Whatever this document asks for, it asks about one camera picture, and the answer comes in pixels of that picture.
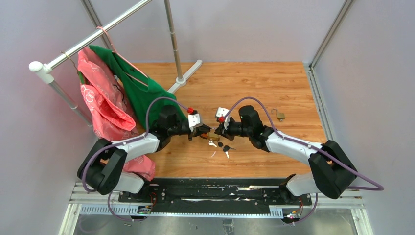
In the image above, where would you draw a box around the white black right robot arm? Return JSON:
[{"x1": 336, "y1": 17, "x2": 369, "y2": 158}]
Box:
[{"x1": 215, "y1": 105, "x2": 357, "y2": 205}]

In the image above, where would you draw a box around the green garment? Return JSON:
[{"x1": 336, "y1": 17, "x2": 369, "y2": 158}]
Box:
[{"x1": 90, "y1": 46, "x2": 187, "y2": 128}]

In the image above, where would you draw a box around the aluminium frame post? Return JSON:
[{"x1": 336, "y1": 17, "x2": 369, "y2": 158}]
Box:
[{"x1": 304, "y1": 0, "x2": 373, "y2": 235}]

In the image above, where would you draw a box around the white metal clothes rack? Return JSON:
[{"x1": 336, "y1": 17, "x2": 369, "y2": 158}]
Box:
[{"x1": 28, "y1": 0, "x2": 203, "y2": 127}]

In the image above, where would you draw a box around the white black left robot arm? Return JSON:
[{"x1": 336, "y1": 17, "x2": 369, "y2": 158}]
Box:
[{"x1": 77, "y1": 105, "x2": 211, "y2": 202}]

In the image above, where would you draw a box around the black-headed key bunch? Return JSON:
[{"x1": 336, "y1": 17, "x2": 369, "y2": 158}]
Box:
[{"x1": 217, "y1": 141, "x2": 235, "y2": 159}]

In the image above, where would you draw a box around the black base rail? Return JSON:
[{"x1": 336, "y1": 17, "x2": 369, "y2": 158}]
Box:
[{"x1": 69, "y1": 177, "x2": 364, "y2": 224}]

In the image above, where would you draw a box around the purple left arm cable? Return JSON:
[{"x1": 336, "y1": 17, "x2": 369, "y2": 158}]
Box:
[{"x1": 81, "y1": 96, "x2": 194, "y2": 193}]

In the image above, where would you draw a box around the large brass padlock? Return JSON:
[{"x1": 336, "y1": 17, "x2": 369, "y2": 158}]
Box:
[{"x1": 207, "y1": 132, "x2": 220, "y2": 141}]

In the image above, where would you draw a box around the small brass padlock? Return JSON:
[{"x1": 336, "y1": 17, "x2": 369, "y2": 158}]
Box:
[{"x1": 271, "y1": 108, "x2": 285, "y2": 122}]

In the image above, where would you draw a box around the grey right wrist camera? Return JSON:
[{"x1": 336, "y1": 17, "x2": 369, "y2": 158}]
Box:
[{"x1": 215, "y1": 107, "x2": 230, "y2": 129}]

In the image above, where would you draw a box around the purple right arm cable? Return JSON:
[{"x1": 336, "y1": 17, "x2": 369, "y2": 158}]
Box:
[{"x1": 218, "y1": 96, "x2": 385, "y2": 191}]

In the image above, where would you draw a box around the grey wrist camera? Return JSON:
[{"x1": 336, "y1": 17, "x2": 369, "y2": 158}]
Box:
[
  {"x1": 187, "y1": 113, "x2": 203, "y2": 131},
  {"x1": 215, "y1": 107, "x2": 230, "y2": 129}
]

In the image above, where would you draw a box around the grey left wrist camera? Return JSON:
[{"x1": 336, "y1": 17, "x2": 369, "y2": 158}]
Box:
[{"x1": 187, "y1": 113, "x2": 203, "y2": 131}]

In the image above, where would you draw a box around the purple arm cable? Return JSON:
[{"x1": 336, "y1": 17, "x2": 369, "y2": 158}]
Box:
[
  {"x1": 81, "y1": 96, "x2": 194, "y2": 193},
  {"x1": 218, "y1": 96, "x2": 385, "y2": 191}
]

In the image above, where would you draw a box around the pink patterned garment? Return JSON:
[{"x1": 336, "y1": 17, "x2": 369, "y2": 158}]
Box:
[{"x1": 77, "y1": 47, "x2": 156, "y2": 182}]

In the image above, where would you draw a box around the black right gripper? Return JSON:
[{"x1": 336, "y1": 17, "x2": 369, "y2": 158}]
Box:
[{"x1": 216, "y1": 117, "x2": 253, "y2": 141}]

